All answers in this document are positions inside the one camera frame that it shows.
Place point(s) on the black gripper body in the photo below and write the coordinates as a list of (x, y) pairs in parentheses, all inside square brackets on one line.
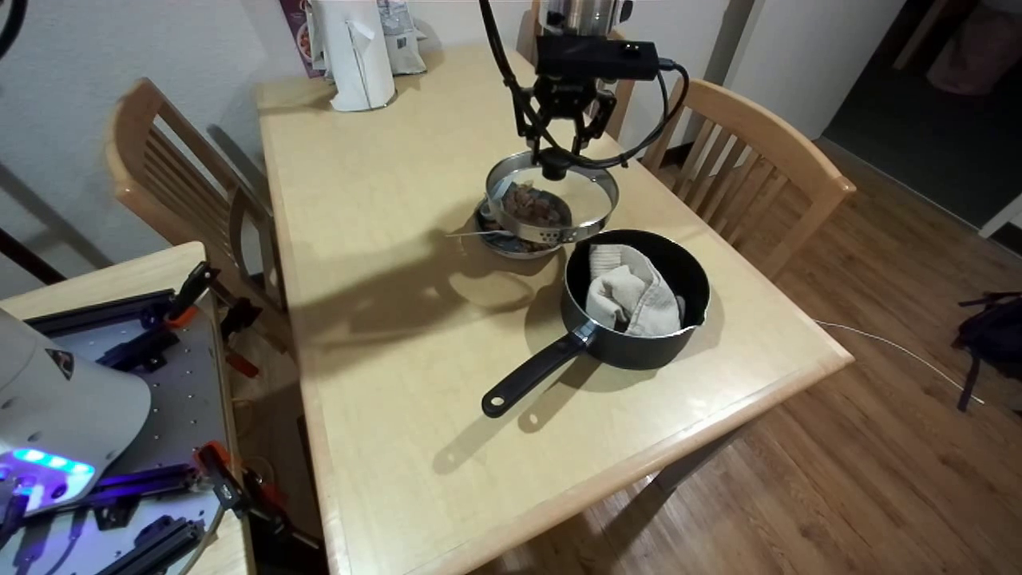
[(581, 103)]

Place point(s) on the glass pot lid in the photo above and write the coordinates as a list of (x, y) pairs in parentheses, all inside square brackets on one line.
[(587, 192)]

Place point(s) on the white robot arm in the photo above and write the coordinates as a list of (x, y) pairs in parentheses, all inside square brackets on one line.
[(576, 67)]

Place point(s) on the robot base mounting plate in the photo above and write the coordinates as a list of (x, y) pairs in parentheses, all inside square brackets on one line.
[(112, 380)]

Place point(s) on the grey cloth in pot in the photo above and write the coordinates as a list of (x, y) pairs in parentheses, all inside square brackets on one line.
[(629, 296)]

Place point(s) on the wooden chair near pot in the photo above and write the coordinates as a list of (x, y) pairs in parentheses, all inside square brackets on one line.
[(748, 172)]

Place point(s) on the wooden chair far end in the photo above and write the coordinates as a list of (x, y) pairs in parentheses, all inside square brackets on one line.
[(576, 17)]

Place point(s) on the blue bowl of food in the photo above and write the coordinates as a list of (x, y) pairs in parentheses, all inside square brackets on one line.
[(532, 228)]

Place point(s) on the black backpack on floor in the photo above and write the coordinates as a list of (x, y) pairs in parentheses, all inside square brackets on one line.
[(992, 337)]

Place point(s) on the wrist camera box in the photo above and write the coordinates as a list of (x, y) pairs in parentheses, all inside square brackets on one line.
[(596, 57)]

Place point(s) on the black pot with handle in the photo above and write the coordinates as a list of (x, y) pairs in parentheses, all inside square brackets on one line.
[(585, 337)]

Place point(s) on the red handled clamp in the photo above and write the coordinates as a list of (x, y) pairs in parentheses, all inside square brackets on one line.
[(255, 506)]

